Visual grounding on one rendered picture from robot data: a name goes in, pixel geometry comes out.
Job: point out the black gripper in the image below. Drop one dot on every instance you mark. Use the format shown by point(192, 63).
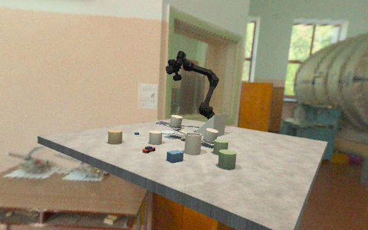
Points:
point(175, 77)

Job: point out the blue block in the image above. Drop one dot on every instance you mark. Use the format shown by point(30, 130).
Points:
point(174, 156)

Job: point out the small orange toy car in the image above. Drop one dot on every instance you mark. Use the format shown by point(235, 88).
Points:
point(148, 149)

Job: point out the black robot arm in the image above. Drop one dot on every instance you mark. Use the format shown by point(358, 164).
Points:
point(204, 109)

